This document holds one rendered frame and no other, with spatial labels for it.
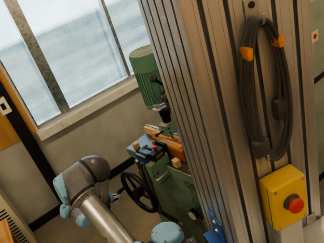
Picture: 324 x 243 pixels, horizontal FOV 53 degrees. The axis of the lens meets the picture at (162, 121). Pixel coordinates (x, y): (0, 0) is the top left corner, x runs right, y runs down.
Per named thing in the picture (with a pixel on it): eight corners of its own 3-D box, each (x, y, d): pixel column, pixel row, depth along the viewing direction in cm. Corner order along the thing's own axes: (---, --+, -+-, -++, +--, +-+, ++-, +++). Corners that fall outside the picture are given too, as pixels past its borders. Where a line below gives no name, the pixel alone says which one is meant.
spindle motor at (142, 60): (140, 108, 180) (121, 56, 165) (161, 92, 189) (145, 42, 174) (161, 114, 168) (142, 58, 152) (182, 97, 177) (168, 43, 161)
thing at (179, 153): (154, 150, 194) (151, 141, 191) (156, 149, 195) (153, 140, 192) (184, 162, 177) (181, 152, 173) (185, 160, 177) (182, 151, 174)
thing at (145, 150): (136, 159, 181) (133, 151, 178) (150, 148, 186) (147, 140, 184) (151, 166, 171) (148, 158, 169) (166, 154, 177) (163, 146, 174)
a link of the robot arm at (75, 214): (96, 206, 157) (85, 197, 165) (77, 222, 151) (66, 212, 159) (102, 217, 161) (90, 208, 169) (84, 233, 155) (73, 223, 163)
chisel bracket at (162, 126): (161, 136, 189) (157, 125, 185) (177, 124, 196) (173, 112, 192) (169, 140, 183) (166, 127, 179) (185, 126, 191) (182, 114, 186)
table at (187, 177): (117, 164, 203) (114, 156, 201) (151, 137, 219) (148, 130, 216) (187, 199, 160) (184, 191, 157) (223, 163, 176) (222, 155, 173)
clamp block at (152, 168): (138, 171, 186) (133, 159, 181) (155, 158, 193) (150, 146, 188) (155, 180, 175) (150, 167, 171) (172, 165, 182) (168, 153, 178)
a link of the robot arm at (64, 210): (65, 222, 160) (58, 215, 166) (85, 217, 167) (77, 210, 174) (66, 208, 159) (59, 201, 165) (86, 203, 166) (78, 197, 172)
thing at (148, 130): (145, 133, 214) (142, 127, 211) (147, 131, 215) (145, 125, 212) (217, 158, 171) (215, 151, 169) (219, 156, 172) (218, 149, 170)
